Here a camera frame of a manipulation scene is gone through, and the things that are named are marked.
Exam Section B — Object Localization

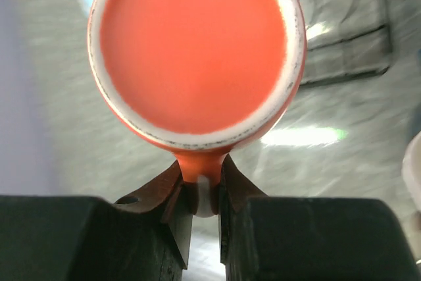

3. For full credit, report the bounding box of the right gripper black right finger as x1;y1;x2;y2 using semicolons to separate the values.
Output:
219;157;420;280

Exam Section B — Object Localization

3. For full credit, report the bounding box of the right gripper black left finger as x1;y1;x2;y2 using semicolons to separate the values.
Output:
1;163;192;280

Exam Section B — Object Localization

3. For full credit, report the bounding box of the cream mug green interior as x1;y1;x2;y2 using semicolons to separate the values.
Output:
401;133;421;212

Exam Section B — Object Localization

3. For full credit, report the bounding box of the orange mug white interior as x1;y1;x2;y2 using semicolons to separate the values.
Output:
87;0;307;217

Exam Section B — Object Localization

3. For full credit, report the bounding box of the black wire dish rack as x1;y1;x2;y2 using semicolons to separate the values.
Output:
300;0;393;86

